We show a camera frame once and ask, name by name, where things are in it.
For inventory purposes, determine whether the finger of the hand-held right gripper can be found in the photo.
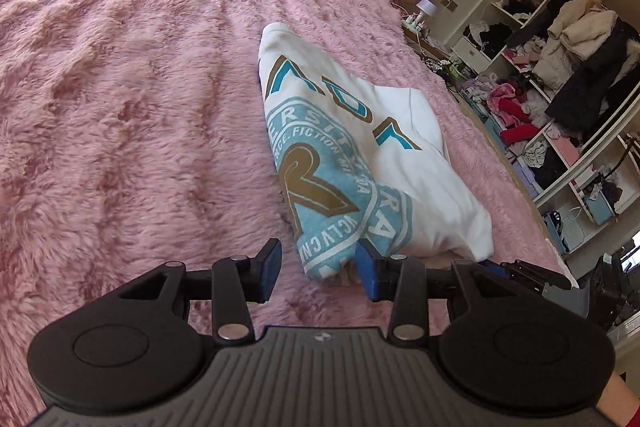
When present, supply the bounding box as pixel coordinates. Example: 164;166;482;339
481;259;553;294

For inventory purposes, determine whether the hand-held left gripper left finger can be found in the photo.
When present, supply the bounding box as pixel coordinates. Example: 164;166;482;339
114;238;284;341

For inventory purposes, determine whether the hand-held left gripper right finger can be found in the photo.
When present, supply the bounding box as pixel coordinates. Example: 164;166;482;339
354;239;522;342

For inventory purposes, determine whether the white printed sweatshirt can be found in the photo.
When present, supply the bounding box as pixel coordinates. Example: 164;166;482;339
257;22;496;288

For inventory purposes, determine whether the person's right forearm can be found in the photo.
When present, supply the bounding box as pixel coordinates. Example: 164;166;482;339
596;373;640;427

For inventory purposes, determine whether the pile of pink red clothes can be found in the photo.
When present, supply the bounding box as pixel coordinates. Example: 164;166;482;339
470;74;552;144

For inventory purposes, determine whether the pile of hanging coats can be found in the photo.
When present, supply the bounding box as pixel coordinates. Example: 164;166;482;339
544;17;640;138

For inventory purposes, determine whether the pink fluffy blanket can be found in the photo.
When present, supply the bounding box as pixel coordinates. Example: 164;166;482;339
0;0;577;419

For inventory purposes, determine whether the white wardrobe drawer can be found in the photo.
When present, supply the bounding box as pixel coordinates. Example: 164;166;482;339
452;39;489;64

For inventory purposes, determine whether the beige hanging coat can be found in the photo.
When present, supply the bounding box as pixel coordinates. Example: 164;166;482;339
529;0;619;88

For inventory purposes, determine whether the tangle of black cables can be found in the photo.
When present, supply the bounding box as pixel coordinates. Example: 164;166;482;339
424;51;467;84

